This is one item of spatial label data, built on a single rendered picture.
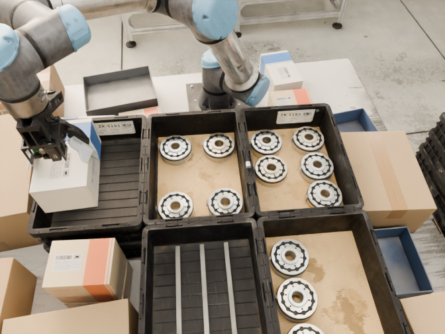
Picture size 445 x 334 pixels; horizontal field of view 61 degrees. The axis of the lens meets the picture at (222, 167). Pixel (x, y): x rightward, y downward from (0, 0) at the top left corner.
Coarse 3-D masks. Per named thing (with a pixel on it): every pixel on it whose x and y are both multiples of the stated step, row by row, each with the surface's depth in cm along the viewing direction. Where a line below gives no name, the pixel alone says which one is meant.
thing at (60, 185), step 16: (80, 128) 90; (96, 144) 93; (48, 160) 84; (64, 160) 84; (80, 160) 84; (96, 160) 91; (32, 176) 82; (48, 176) 82; (64, 176) 82; (80, 176) 82; (96, 176) 90; (32, 192) 80; (48, 192) 80; (64, 192) 81; (80, 192) 82; (96, 192) 88; (48, 208) 85; (64, 208) 86; (80, 208) 87
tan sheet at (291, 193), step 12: (252, 132) 130; (276, 132) 130; (288, 132) 130; (288, 144) 126; (252, 156) 123; (288, 156) 123; (300, 156) 123; (288, 168) 121; (288, 180) 118; (300, 180) 118; (264, 192) 115; (276, 192) 115; (288, 192) 115; (300, 192) 115; (264, 204) 113; (276, 204) 113; (288, 204) 113; (300, 204) 113
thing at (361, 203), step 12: (252, 108) 122; (264, 108) 122; (276, 108) 122; (288, 108) 122; (300, 108) 123; (336, 132) 116; (252, 168) 108; (348, 168) 108; (252, 180) 106; (252, 192) 104; (360, 192) 104; (360, 204) 101
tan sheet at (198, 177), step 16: (192, 144) 126; (160, 160) 122; (192, 160) 122; (208, 160) 122; (160, 176) 119; (176, 176) 119; (192, 176) 119; (208, 176) 119; (224, 176) 119; (160, 192) 115; (192, 192) 115; (208, 192) 115; (240, 192) 115; (176, 208) 112
